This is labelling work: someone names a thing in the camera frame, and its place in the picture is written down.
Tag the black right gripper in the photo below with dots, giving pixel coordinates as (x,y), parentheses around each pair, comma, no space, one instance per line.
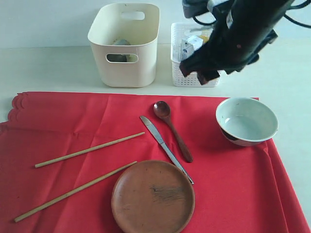
(234,43)

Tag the small milk carton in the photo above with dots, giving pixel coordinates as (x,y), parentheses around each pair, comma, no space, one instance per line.
(189,45)

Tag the yellow lemon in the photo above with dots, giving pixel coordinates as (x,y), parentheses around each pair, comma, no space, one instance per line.
(204,38)

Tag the dark wooden spoon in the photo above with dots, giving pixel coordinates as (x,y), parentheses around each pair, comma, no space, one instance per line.
(162,111)

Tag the steel table knife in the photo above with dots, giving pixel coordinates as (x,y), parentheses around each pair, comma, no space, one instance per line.
(155,133)

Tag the white ceramic bowl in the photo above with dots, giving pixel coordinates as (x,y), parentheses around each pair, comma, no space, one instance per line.
(246,121)

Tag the stainless steel cup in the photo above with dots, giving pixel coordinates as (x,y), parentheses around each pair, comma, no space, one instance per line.
(119,57)

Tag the brown wooden plate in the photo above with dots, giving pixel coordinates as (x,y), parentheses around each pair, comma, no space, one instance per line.
(152,197)

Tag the wooden chopstick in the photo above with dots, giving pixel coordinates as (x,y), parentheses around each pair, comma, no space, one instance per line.
(72,192)
(87,150)

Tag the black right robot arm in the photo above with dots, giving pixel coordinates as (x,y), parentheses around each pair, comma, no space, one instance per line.
(270,11)

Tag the white perforated plastic basket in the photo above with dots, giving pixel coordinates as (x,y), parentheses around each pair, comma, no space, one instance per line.
(180,31)

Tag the cream plastic bin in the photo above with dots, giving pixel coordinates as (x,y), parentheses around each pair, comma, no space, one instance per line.
(138,23)

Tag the red tablecloth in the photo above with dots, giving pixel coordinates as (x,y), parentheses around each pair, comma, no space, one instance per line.
(237,189)

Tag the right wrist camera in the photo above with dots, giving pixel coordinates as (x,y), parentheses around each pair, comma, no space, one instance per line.
(194,8)

